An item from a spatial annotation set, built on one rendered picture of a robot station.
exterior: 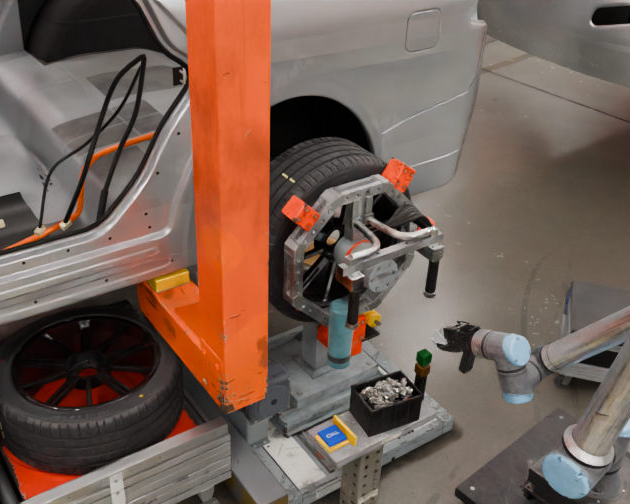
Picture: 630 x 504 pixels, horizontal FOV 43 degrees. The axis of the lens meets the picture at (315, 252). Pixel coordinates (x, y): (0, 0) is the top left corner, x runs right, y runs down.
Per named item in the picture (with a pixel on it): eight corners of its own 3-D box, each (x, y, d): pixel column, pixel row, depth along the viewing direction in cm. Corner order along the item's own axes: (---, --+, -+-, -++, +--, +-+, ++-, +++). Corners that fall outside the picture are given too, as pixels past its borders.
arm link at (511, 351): (516, 373, 239) (509, 342, 237) (484, 367, 249) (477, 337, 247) (535, 360, 244) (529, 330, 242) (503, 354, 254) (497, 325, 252)
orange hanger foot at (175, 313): (177, 295, 316) (172, 218, 297) (245, 370, 280) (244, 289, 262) (137, 308, 308) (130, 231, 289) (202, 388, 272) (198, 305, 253)
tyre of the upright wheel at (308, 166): (377, 113, 300) (221, 168, 271) (418, 136, 284) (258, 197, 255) (375, 256, 339) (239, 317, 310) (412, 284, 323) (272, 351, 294)
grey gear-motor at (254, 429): (239, 377, 342) (238, 311, 323) (293, 438, 314) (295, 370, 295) (200, 392, 333) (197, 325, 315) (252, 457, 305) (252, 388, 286)
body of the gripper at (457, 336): (456, 319, 265) (484, 323, 255) (461, 343, 267) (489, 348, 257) (440, 328, 261) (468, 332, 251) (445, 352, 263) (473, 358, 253)
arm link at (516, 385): (543, 392, 250) (536, 356, 247) (523, 409, 243) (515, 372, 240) (517, 388, 257) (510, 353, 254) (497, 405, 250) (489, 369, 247)
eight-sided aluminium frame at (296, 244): (398, 287, 316) (413, 162, 286) (409, 296, 311) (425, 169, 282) (281, 333, 289) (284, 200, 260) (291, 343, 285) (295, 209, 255)
